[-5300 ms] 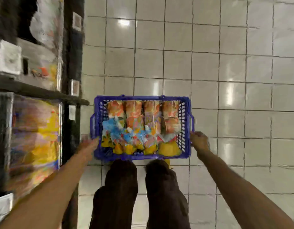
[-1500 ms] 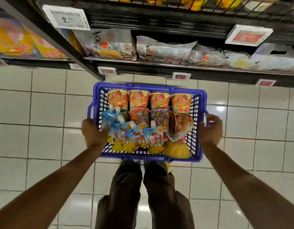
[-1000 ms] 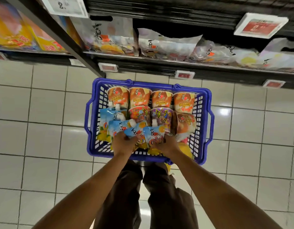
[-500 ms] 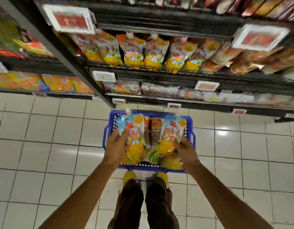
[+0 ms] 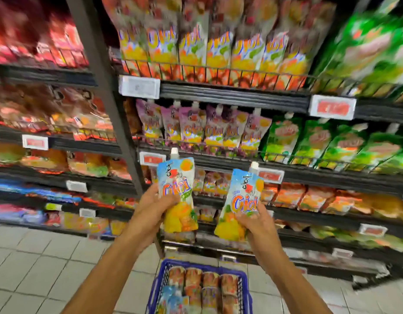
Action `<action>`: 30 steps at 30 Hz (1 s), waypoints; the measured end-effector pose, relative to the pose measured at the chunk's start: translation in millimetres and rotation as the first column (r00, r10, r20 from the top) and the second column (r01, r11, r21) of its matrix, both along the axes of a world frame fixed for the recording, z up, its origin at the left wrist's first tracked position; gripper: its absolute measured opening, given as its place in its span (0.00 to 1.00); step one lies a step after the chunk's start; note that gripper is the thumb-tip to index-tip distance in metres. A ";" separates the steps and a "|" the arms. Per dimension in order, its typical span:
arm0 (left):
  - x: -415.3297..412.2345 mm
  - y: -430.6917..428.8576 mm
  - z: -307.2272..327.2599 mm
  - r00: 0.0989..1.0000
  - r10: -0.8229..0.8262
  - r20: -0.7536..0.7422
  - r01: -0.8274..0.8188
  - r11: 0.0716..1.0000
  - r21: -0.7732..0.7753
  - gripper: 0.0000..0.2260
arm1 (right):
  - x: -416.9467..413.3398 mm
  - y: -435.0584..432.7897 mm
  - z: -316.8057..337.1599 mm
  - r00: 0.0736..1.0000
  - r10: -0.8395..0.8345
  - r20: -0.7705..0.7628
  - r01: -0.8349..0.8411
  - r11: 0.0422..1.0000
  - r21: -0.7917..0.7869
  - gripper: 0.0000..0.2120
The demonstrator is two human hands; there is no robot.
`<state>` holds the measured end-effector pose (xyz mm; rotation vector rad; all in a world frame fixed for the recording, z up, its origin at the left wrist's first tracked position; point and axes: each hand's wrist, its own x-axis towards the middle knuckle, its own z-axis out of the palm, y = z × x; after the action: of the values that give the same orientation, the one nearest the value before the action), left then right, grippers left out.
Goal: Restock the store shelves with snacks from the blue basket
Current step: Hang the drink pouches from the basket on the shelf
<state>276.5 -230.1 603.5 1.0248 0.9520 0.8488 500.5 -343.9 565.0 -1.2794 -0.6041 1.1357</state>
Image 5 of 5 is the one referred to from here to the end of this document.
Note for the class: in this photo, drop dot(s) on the person's right hand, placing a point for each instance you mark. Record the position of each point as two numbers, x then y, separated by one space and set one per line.
260 235

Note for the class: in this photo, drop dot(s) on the person's left hand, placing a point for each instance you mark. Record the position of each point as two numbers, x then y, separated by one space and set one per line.
149 219

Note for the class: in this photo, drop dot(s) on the blue spouted jelly pouch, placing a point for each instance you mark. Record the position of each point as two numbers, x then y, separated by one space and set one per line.
240 192
178 179

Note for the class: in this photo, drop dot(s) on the blue plastic shopping basket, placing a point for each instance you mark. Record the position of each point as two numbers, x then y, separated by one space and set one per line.
188 263

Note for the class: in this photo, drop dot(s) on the black metal store shelf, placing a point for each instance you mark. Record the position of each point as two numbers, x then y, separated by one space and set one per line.
96 62

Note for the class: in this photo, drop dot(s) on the person's left forearm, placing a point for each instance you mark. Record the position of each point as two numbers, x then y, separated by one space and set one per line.
103 284

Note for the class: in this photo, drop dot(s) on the person's right forearm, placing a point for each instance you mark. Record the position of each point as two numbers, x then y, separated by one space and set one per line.
293 291

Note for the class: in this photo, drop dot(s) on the row of orange packets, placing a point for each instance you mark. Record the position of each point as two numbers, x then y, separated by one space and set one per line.
312 197

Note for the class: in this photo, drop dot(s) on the row of yellow purple packets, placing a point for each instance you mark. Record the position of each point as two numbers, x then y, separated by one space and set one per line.
74 222

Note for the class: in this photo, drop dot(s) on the yellow green price tag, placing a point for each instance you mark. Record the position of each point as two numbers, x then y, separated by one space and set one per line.
53 207

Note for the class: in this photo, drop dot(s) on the row of purple pouches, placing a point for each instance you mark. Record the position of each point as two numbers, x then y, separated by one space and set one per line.
188 127

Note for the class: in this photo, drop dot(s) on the row of orange green bags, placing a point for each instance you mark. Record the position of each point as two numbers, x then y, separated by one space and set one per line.
51 160

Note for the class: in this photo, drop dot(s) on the row of green pouches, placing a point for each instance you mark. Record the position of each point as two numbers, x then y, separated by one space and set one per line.
335 143
368 45

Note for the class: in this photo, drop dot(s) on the row of green yellow bags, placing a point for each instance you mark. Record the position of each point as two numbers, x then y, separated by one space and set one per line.
384 240

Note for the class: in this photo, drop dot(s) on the row of blue red packets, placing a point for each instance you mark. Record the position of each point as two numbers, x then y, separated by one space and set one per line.
25 192

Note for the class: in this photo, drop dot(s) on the row of brown orange bags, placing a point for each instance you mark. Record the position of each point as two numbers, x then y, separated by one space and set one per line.
57 107

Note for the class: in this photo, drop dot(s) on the row of orange red pouches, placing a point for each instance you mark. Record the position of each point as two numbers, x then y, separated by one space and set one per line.
191 45

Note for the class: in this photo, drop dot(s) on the row of red bags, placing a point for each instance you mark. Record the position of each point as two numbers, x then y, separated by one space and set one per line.
31 35

